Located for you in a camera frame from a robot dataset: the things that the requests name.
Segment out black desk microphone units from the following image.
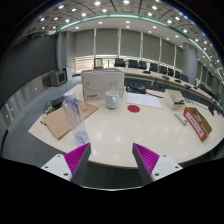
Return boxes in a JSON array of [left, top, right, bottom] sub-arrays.
[[142, 69, 201, 91]]

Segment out clear plastic water bottle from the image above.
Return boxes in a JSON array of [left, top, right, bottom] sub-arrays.
[[61, 90, 91, 147]]

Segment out small white remote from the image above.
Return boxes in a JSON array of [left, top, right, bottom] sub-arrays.
[[174, 111, 189, 126]]

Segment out white ceramic mug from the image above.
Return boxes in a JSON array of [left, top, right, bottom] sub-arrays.
[[105, 90, 121, 110]]

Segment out black cable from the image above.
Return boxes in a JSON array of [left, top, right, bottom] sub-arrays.
[[145, 91, 164, 99]]

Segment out open white cardboard box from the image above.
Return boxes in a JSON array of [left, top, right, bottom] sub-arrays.
[[162, 88, 186, 111]]

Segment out long curved conference desk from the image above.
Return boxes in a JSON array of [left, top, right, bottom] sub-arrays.
[[79, 66, 224, 118]]

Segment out large white printed carton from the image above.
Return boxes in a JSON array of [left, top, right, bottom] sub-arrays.
[[80, 69, 126, 103]]

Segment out grey equipment cabinet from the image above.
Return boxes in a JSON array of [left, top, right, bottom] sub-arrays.
[[48, 69, 68, 88]]

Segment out black power adapter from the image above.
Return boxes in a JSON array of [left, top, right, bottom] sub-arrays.
[[42, 95, 66, 116]]

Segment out open brown red-sided box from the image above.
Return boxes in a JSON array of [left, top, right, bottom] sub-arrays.
[[182, 106, 213, 143]]

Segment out white printed paper sheet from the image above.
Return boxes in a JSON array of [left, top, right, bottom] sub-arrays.
[[126, 92, 163, 109]]

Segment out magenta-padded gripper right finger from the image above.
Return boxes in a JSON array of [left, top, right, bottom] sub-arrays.
[[132, 142, 184, 186]]

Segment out flat brown cardboard sheet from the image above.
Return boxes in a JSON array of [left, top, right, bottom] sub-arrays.
[[42, 101, 100, 140]]

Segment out round ceiling lights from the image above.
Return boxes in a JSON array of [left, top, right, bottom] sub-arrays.
[[36, 0, 224, 81]]

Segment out row of black office chairs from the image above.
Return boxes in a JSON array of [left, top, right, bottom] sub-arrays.
[[93, 57, 214, 94]]

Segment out flat round red coaster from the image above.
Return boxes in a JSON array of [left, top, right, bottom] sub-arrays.
[[126, 104, 141, 114]]

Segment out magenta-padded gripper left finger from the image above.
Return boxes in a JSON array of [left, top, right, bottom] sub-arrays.
[[40, 142, 92, 186]]

